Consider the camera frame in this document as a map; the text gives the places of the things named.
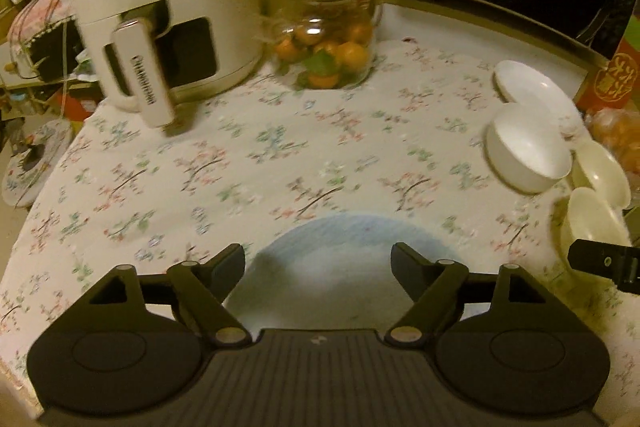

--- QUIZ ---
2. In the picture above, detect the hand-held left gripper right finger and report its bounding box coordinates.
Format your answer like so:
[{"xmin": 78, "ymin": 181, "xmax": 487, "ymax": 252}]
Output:
[{"xmin": 384, "ymin": 243, "xmax": 551, "ymax": 350}]

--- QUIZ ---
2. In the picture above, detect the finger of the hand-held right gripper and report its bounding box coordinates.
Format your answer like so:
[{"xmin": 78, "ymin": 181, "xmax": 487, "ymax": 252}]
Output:
[{"xmin": 567, "ymin": 238, "xmax": 640, "ymax": 294}]

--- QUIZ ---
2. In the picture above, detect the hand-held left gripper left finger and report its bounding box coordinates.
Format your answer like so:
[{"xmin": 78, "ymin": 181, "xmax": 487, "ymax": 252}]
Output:
[{"xmin": 89, "ymin": 243, "xmax": 251, "ymax": 350}]

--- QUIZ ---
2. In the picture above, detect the cream ceramic bowl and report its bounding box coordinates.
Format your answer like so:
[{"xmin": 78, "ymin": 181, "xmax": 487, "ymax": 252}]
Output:
[
  {"xmin": 571, "ymin": 141, "xmax": 631, "ymax": 208},
  {"xmin": 559, "ymin": 187, "xmax": 632, "ymax": 260}
]

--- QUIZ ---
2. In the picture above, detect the white ceramic plate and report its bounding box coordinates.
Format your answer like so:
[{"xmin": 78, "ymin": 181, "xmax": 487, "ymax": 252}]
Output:
[
  {"xmin": 492, "ymin": 60, "xmax": 583, "ymax": 138},
  {"xmin": 222, "ymin": 212, "xmax": 468, "ymax": 333}
]

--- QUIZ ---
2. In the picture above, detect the white ceramic bowl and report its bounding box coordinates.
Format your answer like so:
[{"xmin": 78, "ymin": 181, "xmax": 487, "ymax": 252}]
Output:
[{"xmin": 486, "ymin": 103, "xmax": 572, "ymax": 194}]

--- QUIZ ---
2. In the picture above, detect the plastic bag of oranges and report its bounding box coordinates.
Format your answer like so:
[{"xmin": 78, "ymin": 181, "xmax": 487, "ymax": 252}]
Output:
[{"xmin": 585, "ymin": 107, "xmax": 640, "ymax": 188}]

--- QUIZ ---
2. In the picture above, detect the floral tablecloth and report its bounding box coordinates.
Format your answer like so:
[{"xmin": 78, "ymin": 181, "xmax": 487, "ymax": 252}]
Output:
[{"xmin": 0, "ymin": 39, "xmax": 640, "ymax": 408}]

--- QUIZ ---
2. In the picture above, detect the red printed box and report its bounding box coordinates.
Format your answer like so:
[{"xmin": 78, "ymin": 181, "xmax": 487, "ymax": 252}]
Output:
[{"xmin": 575, "ymin": 2, "xmax": 640, "ymax": 110}]

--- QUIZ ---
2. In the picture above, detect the round white patterned disc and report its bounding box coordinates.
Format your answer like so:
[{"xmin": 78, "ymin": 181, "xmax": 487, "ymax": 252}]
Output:
[{"xmin": 1, "ymin": 119, "xmax": 75, "ymax": 208}]

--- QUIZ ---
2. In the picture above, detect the glass jar of small oranges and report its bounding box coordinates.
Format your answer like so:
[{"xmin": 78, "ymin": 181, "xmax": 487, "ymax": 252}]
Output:
[{"xmin": 267, "ymin": 0, "xmax": 378, "ymax": 90}]

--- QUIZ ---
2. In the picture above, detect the pink lace cloth cover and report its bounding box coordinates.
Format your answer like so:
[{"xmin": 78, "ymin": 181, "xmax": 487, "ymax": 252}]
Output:
[{"xmin": 9, "ymin": 0, "xmax": 83, "ymax": 80}]

